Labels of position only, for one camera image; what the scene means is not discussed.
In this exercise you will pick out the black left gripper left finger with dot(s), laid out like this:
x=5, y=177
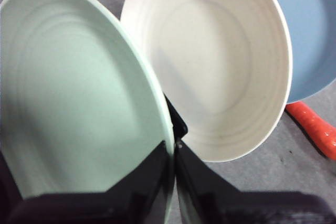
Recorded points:
x=105, y=208

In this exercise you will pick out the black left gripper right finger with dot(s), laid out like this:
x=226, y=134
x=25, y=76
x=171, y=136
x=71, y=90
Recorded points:
x=236, y=208

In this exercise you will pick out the orange carrot with green leaves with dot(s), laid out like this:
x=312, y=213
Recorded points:
x=315, y=127

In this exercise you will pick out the green plate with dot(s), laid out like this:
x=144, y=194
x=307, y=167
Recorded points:
x=65, y=90

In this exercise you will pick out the black plate rack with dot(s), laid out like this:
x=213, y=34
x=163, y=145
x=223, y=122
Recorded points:
x=178, y=123

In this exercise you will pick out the white plate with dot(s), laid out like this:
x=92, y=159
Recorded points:
x=204, y=64

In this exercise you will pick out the blue plate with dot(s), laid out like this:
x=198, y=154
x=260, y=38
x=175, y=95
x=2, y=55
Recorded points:
x=309, y=37

